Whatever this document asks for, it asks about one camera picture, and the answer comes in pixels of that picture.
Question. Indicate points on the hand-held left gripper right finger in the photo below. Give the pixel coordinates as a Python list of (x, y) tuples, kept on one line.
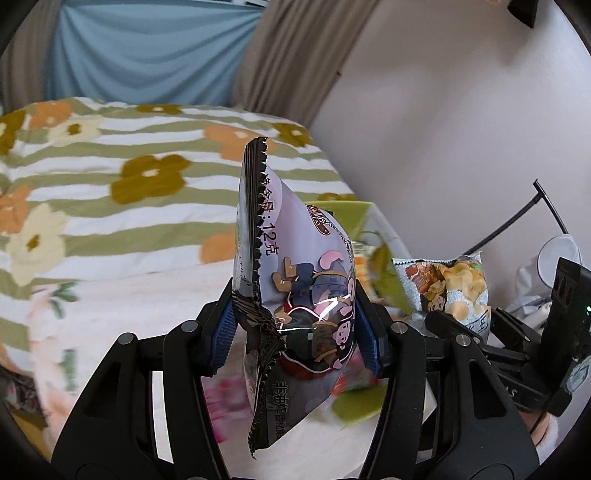
[(371, 341)]

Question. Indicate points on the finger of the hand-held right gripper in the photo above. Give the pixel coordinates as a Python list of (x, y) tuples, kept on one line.
[(450, 325), (515, 325)]

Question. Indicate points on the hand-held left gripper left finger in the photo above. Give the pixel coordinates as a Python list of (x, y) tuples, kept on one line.
[(224, 332)]

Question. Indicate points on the cream chips snack packet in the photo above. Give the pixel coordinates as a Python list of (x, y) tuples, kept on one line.
[(461, 290)]

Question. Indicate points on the grey cartoon snack packet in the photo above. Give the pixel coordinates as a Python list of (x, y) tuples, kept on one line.
[(304, 286)]

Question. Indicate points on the white plastic bag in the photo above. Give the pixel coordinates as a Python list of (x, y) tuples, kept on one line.
[(528, 295)]

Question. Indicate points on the pink snack packet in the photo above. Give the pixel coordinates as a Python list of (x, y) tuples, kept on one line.
[(221, 397)]

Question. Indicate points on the round white-rimmed disc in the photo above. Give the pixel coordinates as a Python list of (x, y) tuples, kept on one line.
[(561, 251)]

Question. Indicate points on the striped floral blanket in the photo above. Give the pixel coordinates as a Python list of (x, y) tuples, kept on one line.
[(138, 138)]

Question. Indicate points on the beige curtain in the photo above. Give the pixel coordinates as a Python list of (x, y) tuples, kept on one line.
[(295, 60), (23, 69)]

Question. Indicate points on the blue cloth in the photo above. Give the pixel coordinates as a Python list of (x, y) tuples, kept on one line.
[(147, 50)]

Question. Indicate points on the black wall-mounted object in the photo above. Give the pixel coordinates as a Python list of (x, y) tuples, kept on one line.
[(524, 11)]

